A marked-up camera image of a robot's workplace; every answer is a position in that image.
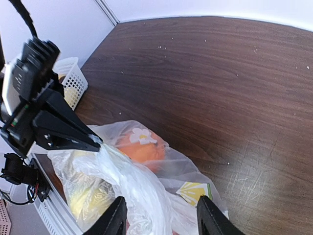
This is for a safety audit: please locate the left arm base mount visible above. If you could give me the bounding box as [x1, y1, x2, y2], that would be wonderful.
[0, 153, 51, 206]

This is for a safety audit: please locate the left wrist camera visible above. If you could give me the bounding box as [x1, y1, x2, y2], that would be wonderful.
[1, 37, 64, 116]

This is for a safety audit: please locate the yellow fruit back right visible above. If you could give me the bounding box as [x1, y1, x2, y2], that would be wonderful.
[64, 87, 79, 108]

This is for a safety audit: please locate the left aluminium post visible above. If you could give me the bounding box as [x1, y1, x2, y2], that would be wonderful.
[94, 0, 120, 26]

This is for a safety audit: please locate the aluminium front rail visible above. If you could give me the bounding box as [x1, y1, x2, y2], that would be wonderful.
[31, 153, 83, 235]

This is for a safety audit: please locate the white plastic basket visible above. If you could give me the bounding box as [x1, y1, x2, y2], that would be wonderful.
[53, 57, 88, 110]

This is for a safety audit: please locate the yellow fruit in bag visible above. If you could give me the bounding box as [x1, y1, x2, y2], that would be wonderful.
[67, 176, 115, 224]

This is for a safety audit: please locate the clear plastic bag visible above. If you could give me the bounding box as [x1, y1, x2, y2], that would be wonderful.
[48, 120, 228, 235]

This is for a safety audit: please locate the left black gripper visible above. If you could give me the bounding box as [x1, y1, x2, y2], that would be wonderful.
[0, 85, 103, 158]

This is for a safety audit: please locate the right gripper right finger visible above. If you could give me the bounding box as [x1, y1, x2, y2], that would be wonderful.
[197, 195, 244, 235]

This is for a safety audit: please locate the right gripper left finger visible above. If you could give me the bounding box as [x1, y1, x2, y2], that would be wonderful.
[83, 196, 127, 235]

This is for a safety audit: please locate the pale fruit in bag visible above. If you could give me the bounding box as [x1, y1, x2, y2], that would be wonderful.
[72, 150, 97, 169]

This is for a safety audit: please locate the orange fruit in bag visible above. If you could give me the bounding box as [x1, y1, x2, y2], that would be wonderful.
[116, 128, 167, 173]

